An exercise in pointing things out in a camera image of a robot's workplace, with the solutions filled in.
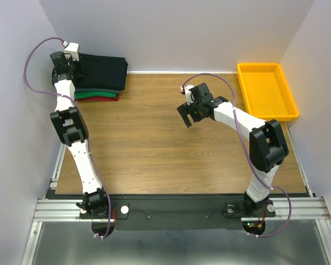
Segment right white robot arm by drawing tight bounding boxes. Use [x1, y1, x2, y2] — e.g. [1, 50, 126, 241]
[177, 83, 289, 214]

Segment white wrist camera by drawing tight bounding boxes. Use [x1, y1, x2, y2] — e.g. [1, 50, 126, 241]
[180, 84, 195, 105]
[62, 41, 79, 61]

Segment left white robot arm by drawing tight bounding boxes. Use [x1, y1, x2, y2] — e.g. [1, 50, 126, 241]
[50, 51, 111, 218]

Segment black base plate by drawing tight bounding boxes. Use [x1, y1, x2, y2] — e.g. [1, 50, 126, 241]
[79, 194, 276, 231]

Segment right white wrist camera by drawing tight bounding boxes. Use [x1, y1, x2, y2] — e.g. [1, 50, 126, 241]
[180, 84, 195, 105]

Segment purple cable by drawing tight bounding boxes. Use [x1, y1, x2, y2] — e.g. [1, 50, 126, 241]
[180, 73, 292, 240]
[23, 37, 113, 240]

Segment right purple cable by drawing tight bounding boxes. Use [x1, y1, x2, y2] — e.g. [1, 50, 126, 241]
[180, 73, 292, 240]

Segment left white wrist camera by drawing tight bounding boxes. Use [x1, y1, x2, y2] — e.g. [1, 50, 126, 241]
[62, 41, 79, 61]

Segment folded grey-blue t-shirt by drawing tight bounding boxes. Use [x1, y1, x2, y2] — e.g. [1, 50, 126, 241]
[75, 88, 122, 94]

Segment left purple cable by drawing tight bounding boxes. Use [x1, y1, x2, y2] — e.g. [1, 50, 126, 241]
[23, 37, 113, 240]

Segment folded green t-shirt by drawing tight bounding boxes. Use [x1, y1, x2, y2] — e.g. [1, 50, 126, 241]
[74, 91, 118, 99]

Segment yellow plastic tray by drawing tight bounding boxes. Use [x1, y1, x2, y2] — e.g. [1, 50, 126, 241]
[237, 63, 300, 122]

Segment black t-shirt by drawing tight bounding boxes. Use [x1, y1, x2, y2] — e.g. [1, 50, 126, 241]
[74, 53, 128, 91]

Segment aluminium mounting rail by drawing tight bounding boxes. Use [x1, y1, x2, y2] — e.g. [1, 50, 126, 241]
[33, 197, 331, 222]

